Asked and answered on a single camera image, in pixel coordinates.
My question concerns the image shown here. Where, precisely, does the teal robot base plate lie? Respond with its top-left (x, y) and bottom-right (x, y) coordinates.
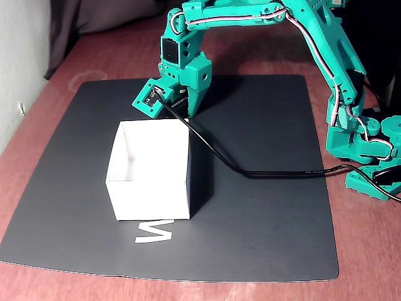
top-left (345, 161), bottom-right (401, 202)

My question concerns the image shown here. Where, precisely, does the dark hanging cloth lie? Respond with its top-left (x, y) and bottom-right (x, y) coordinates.
top-left (43, 0), bottom-right (83, 81)

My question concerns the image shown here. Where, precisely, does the teal gripper with servo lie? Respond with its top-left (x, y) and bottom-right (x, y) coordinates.
top-left (158, 51), bottom-right (213, 118)

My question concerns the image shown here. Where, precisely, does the black desk mat with logo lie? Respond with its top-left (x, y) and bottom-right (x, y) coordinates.
top-left (0, 74), bottom-right (340, 282)

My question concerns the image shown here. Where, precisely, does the teal wrist camera module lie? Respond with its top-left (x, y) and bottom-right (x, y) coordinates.
top-left (132, 78), bottom-right (173, 119)

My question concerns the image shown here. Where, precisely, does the white open cardboard box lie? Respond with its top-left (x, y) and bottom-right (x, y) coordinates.
top-left (105, 117), bottom-right (191, 221)

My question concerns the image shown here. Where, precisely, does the dark grey fabric cushion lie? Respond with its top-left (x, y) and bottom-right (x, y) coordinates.
top-left (76, 0), bottom-right (172, 35)

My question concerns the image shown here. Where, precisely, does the black camera cable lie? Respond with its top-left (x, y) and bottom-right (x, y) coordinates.
top-left (155, 89), bottom-right (401, 202)

